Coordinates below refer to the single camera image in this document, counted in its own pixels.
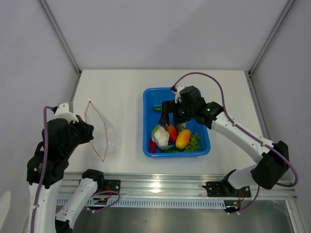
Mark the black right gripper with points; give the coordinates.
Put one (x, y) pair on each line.
(167, 107)

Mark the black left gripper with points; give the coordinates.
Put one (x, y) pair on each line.
(87, 128)

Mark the grey fish toy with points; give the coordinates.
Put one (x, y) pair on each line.
(180, 126)

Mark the white cauliflower toy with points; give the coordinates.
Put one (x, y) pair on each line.
(161, 137)

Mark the clear zip top bag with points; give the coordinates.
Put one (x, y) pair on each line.
(106, 143)

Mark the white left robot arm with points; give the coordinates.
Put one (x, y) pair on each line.
(45, 171)

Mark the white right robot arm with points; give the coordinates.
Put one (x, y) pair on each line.
(271, 159)

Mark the green chili pepper toy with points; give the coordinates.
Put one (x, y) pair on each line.
(157, 109)

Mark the blue plastic bin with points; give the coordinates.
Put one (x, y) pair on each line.
(153, 97)

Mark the yellow orange mango toy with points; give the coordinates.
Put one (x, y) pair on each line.
(183, 139)

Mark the red chili pepper toy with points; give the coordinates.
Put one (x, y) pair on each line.
(152, 146)

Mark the dark green cucumber toy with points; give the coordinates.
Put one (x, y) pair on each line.
(172, 150)

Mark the green grapes toy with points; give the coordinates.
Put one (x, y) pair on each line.
(193, 144)

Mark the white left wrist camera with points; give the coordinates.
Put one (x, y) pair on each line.
(64, 111)

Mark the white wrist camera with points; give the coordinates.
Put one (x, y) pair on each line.
(176, 90)
(64, 111)

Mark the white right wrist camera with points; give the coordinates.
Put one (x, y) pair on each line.
(176, 90)

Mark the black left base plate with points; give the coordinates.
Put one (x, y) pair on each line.
(112, 185)

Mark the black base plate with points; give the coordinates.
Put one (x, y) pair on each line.
(112, 185)
(224, 189)

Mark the aluminium mounting rail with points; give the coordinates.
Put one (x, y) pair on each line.
(163, 186)

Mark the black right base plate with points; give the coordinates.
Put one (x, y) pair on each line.
(224, 189)

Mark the white slotted cable duct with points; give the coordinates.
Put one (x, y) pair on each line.
(157, 203)

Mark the right aluminium frame post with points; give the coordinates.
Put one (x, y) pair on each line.
(290, 4)

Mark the aluminium frame post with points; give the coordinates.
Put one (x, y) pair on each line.
(59, 35)
(290, 4)

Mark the left aluminium frame post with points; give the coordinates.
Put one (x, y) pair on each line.
(59, 35)

